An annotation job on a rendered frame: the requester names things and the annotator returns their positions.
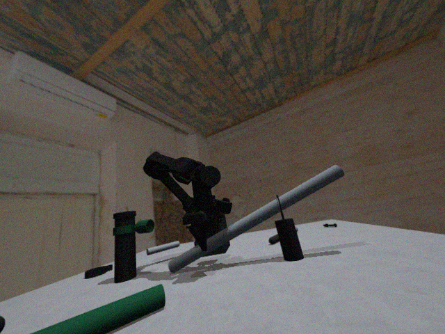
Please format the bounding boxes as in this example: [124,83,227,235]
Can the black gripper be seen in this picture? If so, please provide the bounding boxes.
[183,191,224,252]

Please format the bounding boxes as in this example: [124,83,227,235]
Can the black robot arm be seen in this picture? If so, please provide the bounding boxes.
[143,152,232,214]

